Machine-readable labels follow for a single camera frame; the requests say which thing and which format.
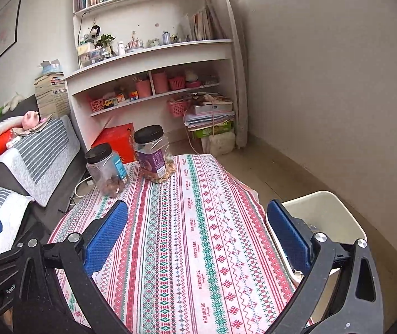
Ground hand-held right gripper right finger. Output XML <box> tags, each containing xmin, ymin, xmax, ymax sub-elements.
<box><xmin>266</xmin><ymin>198</ymin><xmax>385</xmax><ymax>334</ymax></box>

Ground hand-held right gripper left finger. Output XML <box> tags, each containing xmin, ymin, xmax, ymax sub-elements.
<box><xmin>11</xmin><ymin>200</ymin><xmax>131</xmax><ymax>334</ymax></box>

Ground white waste bin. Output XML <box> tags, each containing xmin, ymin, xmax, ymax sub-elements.
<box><xmin>265</xmin><ymin>191</ymin><xmax>368</xmax><ymax>286</ymax></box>

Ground striped quilted blanket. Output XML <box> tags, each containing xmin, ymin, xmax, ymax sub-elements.
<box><xmin>0</xmin><ymin>187</ymin><xmax>34</xmax><ymax>261</ymax></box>

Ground dark grey sofa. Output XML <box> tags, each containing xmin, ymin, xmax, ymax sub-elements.
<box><xmin>0</xmin><ymin>94</ymin><xmax>91</xmax><ymax>223</ymax></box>

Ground blue label plastic jar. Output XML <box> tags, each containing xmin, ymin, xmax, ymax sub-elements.
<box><xmin>85</xmin><ymin>143</ymin><xmax>130</xmax><ymax>197</ymax></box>

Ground striped sofa cover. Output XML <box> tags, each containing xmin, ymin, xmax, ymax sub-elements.
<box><xmin>0</xmin><ymin>115</ymin><xmax>81</xmax><ymax>207</ymax></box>

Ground purple label plastic jar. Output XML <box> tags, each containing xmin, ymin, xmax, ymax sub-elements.
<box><xmin>133</xmin><ymin>125</ymin><xmax>176</xmax><ymax>184</ymax></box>

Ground patterned tablecloth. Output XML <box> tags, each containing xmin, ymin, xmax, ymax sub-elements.
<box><xmin>47</xmin><ymin>153</ymin><xmax>314</xmax><ymax>334</ymax></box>

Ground red cardboard box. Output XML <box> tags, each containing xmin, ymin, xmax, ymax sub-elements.
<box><xmin>91</xmin><ymin>122</ymin><xmax>137</xmax><ymax>164</ymax></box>

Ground white bag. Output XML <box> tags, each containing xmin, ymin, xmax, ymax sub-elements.
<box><xmin>201</xmin><ymin>130</ymin><xmax>237</xmax><ymax>157</ymax></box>

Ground pink plush toy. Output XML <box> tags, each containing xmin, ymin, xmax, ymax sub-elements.
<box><xmin>21</xmin><ymin>110</ymin><xmax>43</xmax><ymax>129</ymax></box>

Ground green cardboard box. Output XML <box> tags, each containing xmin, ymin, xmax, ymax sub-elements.
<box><xmin>192</xmin><ymin>121</ymin><xmax>234</xmax><ymax>140</ymax></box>

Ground white plush toy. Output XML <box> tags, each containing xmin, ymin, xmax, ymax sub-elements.
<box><xmin>2</xmin><ymin>92</ymin><xmax>25</xmax><ymax>110</ymax></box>

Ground tall stack of books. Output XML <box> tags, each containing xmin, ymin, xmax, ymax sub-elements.
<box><xmin>33</xmin><ymin>73</ymin><xmax>71</xmax><ymax>119</ymax></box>

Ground tied stack of papers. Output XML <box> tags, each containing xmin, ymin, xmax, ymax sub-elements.
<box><xmin>184</xmin><ymin>92</ymin><xmax>235</xmax><ymax>131</ymax></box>

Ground pink pot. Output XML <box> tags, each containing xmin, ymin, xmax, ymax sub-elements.
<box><xmin>152</xmin><ymin>71</ymin><xmax>169</xmax><ymax>94</ymax></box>
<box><xmin>135</xmin><ymin>79</ymin><xmax>153</xmax><ymax>99</ymax></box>

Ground blue tissue box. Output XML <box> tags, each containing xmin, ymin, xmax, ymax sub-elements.
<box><xmin>39</xmin><ymin>59</ymin><xmax>62</xmax><ymax>75</ymax></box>

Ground clear storage box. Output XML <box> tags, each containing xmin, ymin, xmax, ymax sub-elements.
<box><xmin>77</xmin><ymin>43</ymin><xmax>112</xmax><ymax>68</ymax></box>

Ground white and pink toy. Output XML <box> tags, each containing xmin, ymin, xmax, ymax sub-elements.
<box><xmin>185</xmin><ymin>70</ymin><xmax>202</xmax><ymax>88</ymax></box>

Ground pale curtain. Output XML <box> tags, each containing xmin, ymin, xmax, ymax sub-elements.
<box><xmin>198</xmin><ymin>0</ymin><xmax>249</xmax><ymax>148</ymax></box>

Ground pen holder with pencils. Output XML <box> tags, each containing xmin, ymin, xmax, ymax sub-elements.
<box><xmin>125</xmin><ymin>36</ymin><xmax>144</xmax><ymax>53</ymax></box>

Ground white bookshelf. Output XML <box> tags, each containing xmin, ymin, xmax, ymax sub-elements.
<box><xmin>64</xmin><ymin>0</ymin><xmax>249</xmax><ymax>150</ymax></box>

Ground leaning thin books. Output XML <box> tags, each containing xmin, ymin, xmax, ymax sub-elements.
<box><xmin>185</xmin><ymin>7</ymin><xmax>216</xmax><ymax>41</ymax></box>

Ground large framed wall picture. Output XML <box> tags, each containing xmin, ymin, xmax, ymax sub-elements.
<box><xmin>0</xmin><ymin>0</ymin><xmax>23</xmax><ymax>67</ymax></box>

